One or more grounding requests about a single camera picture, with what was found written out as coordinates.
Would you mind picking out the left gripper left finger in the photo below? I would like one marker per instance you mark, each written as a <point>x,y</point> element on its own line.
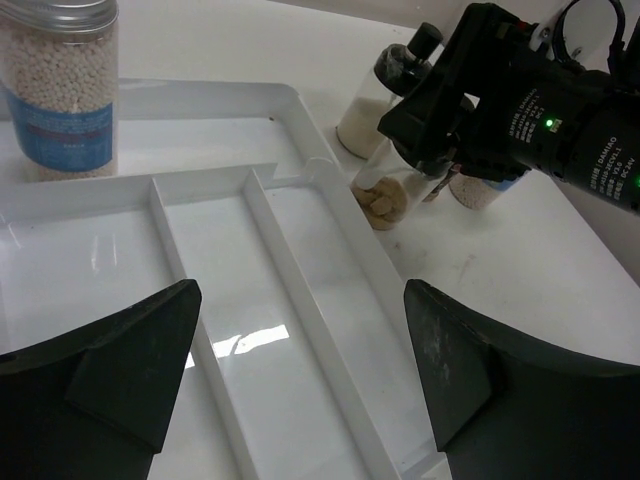
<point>96,402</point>

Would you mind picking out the white divided organizer tray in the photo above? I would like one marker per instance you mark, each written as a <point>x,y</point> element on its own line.
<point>301,366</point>

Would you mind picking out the silver lid bead jar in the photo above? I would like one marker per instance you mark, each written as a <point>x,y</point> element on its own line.
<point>475,193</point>
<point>59,74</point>

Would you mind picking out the black cap brown chunk bottle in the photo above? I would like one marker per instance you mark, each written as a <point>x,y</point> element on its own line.
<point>387,188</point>

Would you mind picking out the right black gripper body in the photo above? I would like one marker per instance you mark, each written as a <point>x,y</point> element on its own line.
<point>443,113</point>

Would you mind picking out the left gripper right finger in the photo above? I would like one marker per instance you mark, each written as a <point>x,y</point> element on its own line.
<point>506,405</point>

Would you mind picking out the black cap white powder bottle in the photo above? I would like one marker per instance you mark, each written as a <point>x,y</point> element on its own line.
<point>397,71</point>

